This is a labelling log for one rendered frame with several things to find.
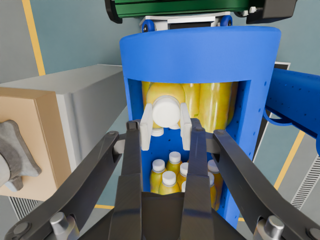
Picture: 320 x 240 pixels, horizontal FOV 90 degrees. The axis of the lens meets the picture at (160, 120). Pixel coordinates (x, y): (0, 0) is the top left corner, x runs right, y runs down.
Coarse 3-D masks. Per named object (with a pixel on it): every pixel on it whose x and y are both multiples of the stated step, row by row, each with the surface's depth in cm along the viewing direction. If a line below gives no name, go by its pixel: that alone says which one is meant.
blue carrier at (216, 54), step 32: (160, 32) 20; (192, 32) 19; (224, 32) 19; (256, 32) 19; (128, 64) 26; (160, 64) 21; (192, 64) 20; (224, 64) 20; (256, 64) 21; (128, 96) 34; (256, 96) 24; (256, 128) 27; (224, 192) 53
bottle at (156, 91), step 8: (152, 88) 25; (160, 88) 24; (168, 88) 23; (176, 88) 24; (152, 96) 24; (160, 96) 22; (168, 96) 22; (176, 96) 23; (184, 96) 25; (152, 104) 23
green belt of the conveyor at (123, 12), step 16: (128, 0) 45; (144, 0) 45; (160, 0) 46; (176, 0) 45; (192, 0) 45; (208, 0) 45; (224, 0) 44; (240, 0) 44; (128, 16) 49; (144, 16) 50
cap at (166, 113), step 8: (160, 104) 21; (168, 104) 21; (176, 104) 21; (152, 112) 21; (160, 112) 21; (168, 112) 21; (176, 112) 21; (160, 120) 22; (168, 120) 22; (176, 120) 22
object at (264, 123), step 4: (276, 64) 119; (280, 64) 119; (284, 64) 119; (288, 64) 119; (280, 68) 120; (284, 68) 120; (288, 68) 120; (268, 112) 134; (268, 116) 135; (264, 120) 137; (260, 124) 139; (264, 124) 139; (260, 128) 140; (264, 128) 140; (260, 132) 142; (264, 132) 142; (260, 136) 143; (260, 140) 145; (256, 144) 147; (256, 148) 148; (256, 152) 151; (252, 160) 154
